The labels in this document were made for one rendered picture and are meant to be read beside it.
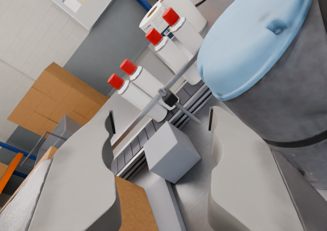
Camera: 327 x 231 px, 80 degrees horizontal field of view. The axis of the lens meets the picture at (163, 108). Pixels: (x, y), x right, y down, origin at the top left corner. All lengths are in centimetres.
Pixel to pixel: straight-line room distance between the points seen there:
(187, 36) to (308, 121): 40
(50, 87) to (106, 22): 201
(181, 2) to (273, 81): 67
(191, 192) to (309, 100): 36
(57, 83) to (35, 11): 188
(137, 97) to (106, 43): 449
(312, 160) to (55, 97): 382
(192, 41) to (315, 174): 40
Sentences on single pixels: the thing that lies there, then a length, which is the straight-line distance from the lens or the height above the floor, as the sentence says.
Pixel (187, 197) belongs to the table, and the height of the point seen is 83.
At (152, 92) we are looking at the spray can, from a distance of 57.
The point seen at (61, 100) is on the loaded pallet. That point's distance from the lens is 393.
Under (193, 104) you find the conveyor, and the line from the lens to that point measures 60.
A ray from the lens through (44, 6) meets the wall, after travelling 515.
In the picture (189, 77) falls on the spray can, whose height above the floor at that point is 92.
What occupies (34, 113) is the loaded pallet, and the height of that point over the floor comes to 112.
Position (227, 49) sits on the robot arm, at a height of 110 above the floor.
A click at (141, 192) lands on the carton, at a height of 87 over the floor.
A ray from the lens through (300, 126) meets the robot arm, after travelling 24.
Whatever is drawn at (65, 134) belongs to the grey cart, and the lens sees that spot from 252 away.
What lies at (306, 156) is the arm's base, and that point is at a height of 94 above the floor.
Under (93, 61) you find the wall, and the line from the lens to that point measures 514.
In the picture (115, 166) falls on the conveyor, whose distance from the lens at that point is 74.
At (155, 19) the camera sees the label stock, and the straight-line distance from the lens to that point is 104.
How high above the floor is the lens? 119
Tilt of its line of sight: 28 degrees down
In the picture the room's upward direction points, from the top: 53 degrees counter-clockwise
